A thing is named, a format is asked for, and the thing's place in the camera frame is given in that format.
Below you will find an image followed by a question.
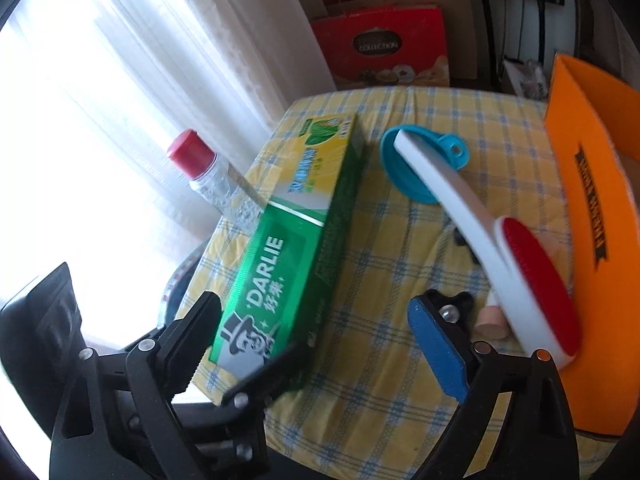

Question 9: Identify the black speaker stand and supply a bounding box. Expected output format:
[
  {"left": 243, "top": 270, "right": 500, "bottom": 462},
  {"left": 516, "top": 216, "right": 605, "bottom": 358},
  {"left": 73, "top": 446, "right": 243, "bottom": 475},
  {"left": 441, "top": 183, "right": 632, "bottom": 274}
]
[
  {"left": 480, "top": 0, "right": 503, "bottom": 91},
  {"left": 536, "top": 0, "right": 549, "bottom": 61}
]

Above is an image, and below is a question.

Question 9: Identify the round patterned object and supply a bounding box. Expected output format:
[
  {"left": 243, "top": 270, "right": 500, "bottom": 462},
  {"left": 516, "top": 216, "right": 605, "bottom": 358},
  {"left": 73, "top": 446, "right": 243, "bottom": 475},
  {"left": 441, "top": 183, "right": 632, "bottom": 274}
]
[{"left": 156, "top": 247, "right": 213, "bottom": 331}]

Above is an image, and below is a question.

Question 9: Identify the brown sofa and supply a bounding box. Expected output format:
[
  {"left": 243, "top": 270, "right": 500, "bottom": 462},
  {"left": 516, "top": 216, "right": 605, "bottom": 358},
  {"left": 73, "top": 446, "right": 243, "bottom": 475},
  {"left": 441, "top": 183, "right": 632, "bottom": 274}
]
[{"left": 570, "top": 0, "right": 631, "bottom": 81}]

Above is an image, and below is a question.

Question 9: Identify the brown cardboard box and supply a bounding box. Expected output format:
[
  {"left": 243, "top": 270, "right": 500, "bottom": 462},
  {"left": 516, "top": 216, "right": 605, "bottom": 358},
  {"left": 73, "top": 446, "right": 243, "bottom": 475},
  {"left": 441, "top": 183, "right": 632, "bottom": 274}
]
[{"left": 327, "top": 0, "right": 483, "bottom": 88}]

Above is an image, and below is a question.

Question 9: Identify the orange cardboard box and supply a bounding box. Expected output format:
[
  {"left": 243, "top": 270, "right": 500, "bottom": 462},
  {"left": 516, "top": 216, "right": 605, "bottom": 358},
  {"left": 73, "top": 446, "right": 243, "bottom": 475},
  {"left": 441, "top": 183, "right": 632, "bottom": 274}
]
[{"left": 542, "top": 52, "right": 640, "bottom": 436}]

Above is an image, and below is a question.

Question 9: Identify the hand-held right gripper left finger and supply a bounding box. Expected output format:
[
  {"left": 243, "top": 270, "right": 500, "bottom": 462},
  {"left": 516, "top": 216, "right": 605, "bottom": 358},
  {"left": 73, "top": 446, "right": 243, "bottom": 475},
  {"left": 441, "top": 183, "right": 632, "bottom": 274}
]
[{"left": 50, "top": 291, "right": 222, "bottom": 480}]

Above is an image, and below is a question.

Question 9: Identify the green toothpaste box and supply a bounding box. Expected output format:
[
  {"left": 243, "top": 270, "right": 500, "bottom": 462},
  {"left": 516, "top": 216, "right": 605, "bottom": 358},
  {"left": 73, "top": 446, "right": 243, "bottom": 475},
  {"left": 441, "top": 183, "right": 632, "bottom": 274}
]
[{"left": 207, "top": 112, "right": 368, "bottom": 393}]

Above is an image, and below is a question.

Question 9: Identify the clear bottle with red cap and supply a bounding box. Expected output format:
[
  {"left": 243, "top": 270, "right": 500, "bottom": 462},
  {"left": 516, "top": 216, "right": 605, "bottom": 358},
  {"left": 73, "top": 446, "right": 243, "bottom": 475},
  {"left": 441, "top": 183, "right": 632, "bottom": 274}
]
[{"left": 166, "top": 129, "right": 266, "bottom": 238}]

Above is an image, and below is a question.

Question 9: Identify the small box with white tissue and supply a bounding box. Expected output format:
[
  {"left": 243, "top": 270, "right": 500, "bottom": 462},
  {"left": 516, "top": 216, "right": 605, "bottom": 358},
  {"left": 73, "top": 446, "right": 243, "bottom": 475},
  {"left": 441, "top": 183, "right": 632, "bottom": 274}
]
[{"left": 502, "top": 57, "right": 548, "bottom": 98}]

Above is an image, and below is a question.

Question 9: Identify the yellow checked tablecloth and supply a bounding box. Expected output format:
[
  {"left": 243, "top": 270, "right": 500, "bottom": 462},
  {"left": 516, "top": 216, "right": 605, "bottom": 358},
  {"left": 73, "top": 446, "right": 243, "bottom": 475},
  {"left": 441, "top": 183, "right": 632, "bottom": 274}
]
[{"left": 175, "top": 86, "right": 576, "bottom": 461}]

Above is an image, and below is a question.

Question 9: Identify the teal silicone funnel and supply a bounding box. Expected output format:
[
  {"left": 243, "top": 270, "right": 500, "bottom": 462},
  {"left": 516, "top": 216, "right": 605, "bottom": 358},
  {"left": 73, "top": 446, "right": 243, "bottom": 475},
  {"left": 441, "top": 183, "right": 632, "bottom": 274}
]
[{"left": 379, "top": 123, "right": 472, "bottom": 204}]

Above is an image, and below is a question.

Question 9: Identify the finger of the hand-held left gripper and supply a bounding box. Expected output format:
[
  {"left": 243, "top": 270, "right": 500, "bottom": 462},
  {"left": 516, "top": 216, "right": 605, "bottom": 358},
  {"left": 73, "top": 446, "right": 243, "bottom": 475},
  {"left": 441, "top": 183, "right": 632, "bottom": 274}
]
[{"left": 200, "top": 341, "right": 313, "bottom": 463}]

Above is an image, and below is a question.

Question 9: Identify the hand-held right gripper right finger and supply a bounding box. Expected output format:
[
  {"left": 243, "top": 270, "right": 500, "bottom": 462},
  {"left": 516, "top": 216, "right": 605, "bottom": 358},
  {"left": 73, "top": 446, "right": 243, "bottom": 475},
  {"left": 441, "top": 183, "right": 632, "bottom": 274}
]
[{"left": 406, "top": 290, "right": 576, "bottom": 480}]

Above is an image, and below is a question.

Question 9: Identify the white sheer curtain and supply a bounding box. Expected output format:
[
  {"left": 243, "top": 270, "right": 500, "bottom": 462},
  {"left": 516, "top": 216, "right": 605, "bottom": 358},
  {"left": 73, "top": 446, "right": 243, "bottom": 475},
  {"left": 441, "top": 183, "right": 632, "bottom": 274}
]
[{"left": 0, "top": 0, "right": 336, "bottom": 361}]

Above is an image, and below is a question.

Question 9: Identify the red gift box with pastries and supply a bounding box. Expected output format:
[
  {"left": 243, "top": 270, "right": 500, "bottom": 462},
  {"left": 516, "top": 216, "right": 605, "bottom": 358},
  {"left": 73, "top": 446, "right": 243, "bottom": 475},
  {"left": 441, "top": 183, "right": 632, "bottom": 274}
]
[{"left": 312, "top": 5, "right": 451, "bottom": 91}]

